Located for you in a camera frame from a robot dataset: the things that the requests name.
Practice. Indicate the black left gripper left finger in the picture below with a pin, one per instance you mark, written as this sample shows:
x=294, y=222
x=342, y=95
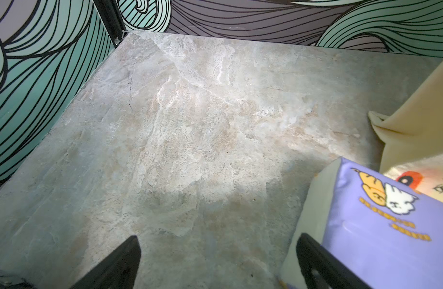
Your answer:
x=117, y=271

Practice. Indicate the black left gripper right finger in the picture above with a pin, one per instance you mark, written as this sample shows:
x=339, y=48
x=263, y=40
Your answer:
x=321, y=270

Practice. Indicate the floral canvas tote bag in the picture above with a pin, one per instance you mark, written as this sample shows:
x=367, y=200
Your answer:
x=413, y=139

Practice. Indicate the purple tissue pack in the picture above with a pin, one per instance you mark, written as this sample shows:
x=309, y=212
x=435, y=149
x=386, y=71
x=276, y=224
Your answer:
x=387, y=234

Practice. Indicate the black corner frame post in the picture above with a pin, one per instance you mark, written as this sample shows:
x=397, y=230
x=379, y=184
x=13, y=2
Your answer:
x=112, y=19

